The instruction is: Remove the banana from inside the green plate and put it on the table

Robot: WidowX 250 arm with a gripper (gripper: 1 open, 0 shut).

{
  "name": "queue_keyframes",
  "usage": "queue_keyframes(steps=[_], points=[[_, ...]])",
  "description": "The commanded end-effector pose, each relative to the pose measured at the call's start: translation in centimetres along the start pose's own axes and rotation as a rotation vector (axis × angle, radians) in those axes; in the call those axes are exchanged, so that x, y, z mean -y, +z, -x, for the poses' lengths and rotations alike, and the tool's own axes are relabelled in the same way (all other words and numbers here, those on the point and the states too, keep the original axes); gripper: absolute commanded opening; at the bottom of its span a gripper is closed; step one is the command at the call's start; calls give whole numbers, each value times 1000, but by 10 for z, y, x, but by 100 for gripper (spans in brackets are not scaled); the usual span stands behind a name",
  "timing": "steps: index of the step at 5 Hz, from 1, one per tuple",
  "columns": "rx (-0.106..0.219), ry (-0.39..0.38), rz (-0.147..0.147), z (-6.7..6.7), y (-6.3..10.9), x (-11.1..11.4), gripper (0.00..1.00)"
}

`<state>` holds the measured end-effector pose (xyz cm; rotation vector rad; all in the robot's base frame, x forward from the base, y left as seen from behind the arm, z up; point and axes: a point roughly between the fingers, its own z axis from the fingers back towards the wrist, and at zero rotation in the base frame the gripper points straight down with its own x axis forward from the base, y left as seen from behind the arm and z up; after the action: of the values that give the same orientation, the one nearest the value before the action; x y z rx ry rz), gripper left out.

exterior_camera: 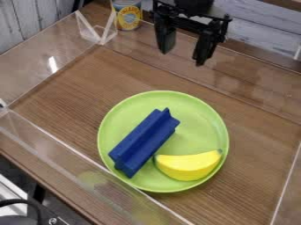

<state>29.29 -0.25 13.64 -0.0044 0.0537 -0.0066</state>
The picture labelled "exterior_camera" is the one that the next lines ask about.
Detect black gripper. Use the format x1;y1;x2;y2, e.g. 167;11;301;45
151;0;232;66

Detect yellow toy banana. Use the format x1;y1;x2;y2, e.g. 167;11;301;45
154;149;223;181

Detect green round plate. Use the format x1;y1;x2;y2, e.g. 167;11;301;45
97;91;228;192

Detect yellow blue labelled can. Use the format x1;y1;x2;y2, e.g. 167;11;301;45
111;0;141;31

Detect blue plastic block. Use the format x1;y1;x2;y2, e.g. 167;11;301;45
108;108;179;178

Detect clear acrylic corner bracket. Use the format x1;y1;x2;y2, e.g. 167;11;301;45
75;11;117;46

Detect clear acrylic enclosure walls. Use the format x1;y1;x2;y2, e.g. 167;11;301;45
0;1;301;225

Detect black cable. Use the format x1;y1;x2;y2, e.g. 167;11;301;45
0;198;42;225

